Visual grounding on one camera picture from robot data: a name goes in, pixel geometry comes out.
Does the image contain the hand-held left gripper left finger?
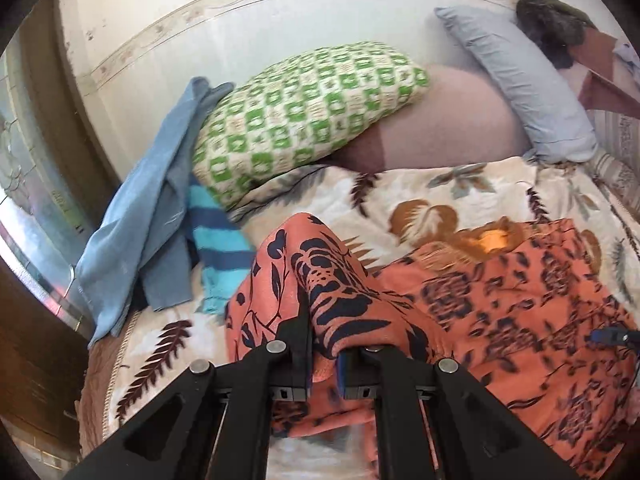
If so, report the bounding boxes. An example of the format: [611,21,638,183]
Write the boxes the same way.
[65,280,315,480]

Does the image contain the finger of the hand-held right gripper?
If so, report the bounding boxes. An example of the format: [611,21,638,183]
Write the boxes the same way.
[589,326,640,351]

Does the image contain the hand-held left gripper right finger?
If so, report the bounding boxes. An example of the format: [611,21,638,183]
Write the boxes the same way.
[336,345,581,480]

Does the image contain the orange floral garment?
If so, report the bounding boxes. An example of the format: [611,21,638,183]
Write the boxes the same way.
[224,212,640,466]

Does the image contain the blue striped towel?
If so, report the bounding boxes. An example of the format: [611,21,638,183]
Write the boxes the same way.
[186,185,256,317]

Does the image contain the leaf print blanket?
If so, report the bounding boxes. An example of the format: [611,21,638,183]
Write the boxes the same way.
[80,157,640,480]

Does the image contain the green checkered pillow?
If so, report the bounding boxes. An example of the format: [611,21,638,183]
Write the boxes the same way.
[192,41,431,211]

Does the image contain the maroon cloth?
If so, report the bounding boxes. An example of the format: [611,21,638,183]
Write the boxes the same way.
[560,27,640,116]

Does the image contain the light blue pillow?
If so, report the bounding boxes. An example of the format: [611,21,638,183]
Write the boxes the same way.
[434,5,598,163]

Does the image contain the pink pillow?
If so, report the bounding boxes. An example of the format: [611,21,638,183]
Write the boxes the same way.
[332,64,531,173]

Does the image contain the pale blue crumpled garment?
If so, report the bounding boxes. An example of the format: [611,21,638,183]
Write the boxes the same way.
[612,40,640,81]

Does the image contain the frosted glass window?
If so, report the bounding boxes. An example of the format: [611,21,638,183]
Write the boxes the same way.
[0,35,96,333]

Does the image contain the dark fur garment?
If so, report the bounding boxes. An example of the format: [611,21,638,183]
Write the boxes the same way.
[516,0,596,68]

